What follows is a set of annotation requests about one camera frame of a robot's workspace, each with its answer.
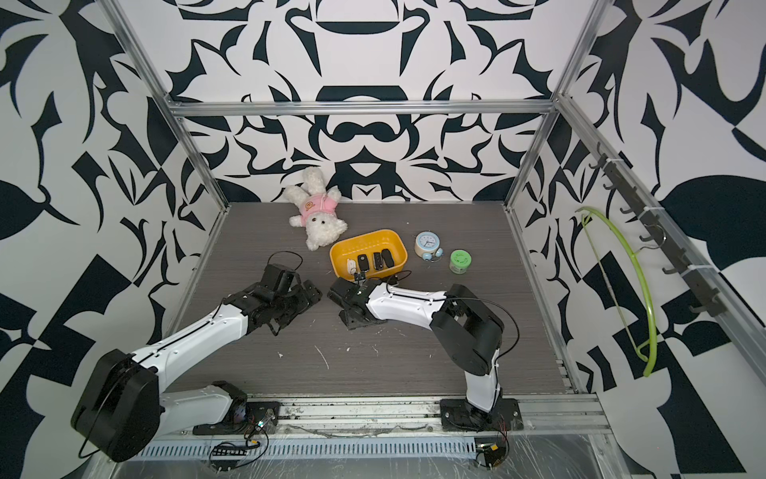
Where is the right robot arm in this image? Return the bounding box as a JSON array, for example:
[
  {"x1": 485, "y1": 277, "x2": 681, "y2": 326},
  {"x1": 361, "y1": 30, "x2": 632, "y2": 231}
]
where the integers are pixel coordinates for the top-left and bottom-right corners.
[{"x1": 328, "y1": 279, "x2": 505, "y2": 415}]

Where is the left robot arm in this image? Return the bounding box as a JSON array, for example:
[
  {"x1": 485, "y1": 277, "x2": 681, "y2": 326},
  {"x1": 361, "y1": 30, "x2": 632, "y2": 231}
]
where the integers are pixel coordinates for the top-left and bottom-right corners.
[{"x1": 71, "y1": 263, "x2": 322, "y2": 462}]

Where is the yellow plastic storage box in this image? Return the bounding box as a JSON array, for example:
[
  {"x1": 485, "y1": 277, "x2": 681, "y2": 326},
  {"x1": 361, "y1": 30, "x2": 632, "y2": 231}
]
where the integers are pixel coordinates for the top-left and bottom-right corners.
[{"x1": 329, "y1": 230, "x2": 408, "y2": 281}]

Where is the small blue alarm clock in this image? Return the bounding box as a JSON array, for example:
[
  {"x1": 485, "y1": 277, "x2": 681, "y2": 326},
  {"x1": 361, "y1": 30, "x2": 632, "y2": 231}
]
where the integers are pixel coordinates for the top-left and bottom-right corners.
[{"x1": 415, "y1": 231, "x2": 444, "y2": 261}]

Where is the white plush bunny pink shirt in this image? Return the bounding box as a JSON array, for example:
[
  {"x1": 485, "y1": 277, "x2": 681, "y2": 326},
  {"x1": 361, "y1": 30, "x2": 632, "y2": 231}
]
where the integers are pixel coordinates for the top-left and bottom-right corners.
[{"x1": 283, "y1": 167, "x2": 348, "y2": 251}]

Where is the green lidded small jar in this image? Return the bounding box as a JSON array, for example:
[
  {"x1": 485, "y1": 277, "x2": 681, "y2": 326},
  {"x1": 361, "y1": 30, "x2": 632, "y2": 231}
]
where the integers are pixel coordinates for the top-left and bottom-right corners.
[{"x1": 449, "y1": 249, "x2": 473, "y2": 275}]

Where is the green clothes hanger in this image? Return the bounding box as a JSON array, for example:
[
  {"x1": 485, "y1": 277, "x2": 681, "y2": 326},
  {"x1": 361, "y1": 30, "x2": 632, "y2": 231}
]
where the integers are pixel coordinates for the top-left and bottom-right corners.
[{"x1": 576, "y1": 206, "x2": 659, "y2": 377}]

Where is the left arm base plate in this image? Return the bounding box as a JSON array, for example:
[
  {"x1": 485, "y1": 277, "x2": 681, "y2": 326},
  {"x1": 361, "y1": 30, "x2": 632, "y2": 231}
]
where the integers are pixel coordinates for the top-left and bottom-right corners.
[{"x1": 193, "y1": 400, "x2": 281, "y2": 436}]

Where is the white cable duct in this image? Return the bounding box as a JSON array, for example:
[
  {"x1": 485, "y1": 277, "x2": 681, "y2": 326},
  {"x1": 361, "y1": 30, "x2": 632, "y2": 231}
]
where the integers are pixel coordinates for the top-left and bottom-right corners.
[{"x1": 134, "y1": 436, "x2": 477, "y2": 461}]

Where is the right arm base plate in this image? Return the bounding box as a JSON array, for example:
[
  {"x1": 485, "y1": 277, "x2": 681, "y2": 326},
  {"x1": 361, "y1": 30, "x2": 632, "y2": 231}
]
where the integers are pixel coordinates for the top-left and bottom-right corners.
[{"x1": 439, "y1": 397, "x2": 524, "y2": 432}]

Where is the black wall hook rack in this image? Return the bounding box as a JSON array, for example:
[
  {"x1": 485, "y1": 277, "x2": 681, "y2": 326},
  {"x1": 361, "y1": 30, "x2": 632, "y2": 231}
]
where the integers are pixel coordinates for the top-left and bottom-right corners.
[{"x1": 590, "y1": 143, "x2": 728, "y2": 317}]

